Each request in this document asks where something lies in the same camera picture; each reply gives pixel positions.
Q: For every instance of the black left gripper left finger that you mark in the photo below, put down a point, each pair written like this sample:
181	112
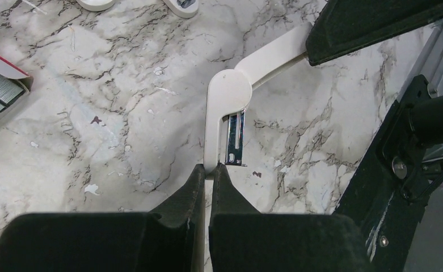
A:
169	237

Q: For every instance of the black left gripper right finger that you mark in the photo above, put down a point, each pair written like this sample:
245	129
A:
241	238

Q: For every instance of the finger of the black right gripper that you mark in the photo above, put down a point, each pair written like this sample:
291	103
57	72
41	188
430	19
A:
345	26

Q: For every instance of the small white stapler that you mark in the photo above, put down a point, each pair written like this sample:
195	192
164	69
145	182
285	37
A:
230	90

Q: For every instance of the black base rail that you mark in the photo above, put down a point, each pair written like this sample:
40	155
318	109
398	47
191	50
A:
388	193

